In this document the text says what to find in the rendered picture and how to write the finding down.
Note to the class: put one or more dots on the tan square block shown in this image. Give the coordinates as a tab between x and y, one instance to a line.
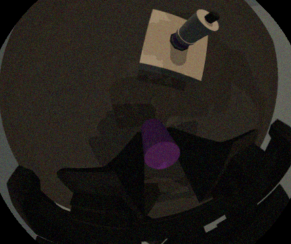
159	55

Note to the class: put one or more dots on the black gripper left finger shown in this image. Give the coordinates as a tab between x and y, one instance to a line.
123	176

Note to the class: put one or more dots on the purple cylinder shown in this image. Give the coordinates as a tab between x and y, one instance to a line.
159	148

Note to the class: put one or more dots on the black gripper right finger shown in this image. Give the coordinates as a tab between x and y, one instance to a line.
204	161

